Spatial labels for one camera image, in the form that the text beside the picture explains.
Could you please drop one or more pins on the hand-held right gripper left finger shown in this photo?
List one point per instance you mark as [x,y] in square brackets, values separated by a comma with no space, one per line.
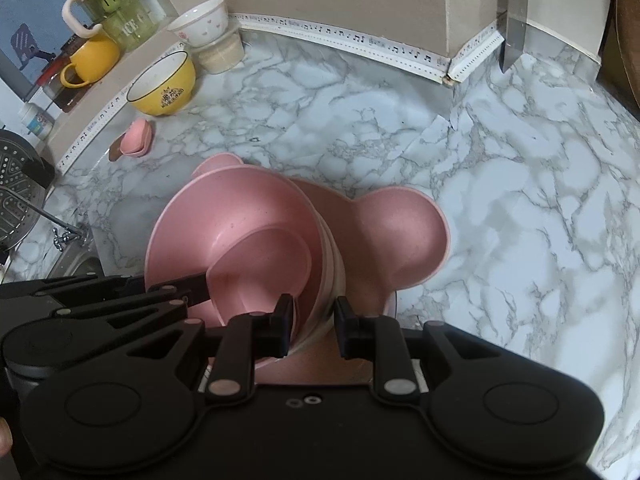
[285,320]

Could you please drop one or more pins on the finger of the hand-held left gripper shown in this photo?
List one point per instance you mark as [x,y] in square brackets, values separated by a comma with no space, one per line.
[100,317]
[180,287]

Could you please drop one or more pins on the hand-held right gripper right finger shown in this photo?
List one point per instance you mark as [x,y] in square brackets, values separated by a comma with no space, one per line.
[345,327]

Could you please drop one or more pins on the pink bowl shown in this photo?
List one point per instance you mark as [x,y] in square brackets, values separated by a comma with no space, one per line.
[225,220]

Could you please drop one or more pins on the pink bear-shaped plate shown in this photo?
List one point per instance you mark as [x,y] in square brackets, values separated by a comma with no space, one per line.
[400,235]

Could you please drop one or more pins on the person's left hand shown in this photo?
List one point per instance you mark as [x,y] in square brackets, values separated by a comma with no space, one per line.
[5,437]

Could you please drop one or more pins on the steel sink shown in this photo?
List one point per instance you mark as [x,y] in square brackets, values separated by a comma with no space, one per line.
[75,267]

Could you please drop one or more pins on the chrome faucet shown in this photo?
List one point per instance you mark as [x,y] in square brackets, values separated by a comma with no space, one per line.
[67,235]

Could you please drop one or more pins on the small brown object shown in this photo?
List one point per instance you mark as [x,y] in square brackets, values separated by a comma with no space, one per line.
[116,152]

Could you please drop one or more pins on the perforated metal steamer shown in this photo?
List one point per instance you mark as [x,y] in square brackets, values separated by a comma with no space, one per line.
[20,185]

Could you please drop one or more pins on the small pink heart dish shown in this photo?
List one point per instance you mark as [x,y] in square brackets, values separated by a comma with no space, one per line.
[136,139]

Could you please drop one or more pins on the yellow ceramic bowl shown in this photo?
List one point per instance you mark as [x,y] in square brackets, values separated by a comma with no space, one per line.
[165,92]

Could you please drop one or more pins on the white pill bottle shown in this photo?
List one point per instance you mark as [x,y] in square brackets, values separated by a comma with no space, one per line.
[36,121]

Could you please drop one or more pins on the dark glass jar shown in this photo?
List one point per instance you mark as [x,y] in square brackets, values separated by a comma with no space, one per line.
[57,87]

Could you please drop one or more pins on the clear plastic container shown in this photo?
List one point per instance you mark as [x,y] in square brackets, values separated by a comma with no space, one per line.
[220,55]

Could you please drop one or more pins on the yellow mug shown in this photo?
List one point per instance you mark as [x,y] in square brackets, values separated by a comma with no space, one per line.
[97,60]

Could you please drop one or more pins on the white floral bowl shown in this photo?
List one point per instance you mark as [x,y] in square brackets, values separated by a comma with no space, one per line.
[200,25]

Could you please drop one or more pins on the music note edge tape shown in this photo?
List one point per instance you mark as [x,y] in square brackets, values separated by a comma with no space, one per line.
[350,37]

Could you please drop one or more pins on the cleaver knife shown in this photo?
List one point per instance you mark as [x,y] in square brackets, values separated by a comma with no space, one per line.
[514,15]

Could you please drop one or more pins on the round wooden cutting board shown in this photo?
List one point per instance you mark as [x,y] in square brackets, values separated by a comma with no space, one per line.
[625,40]

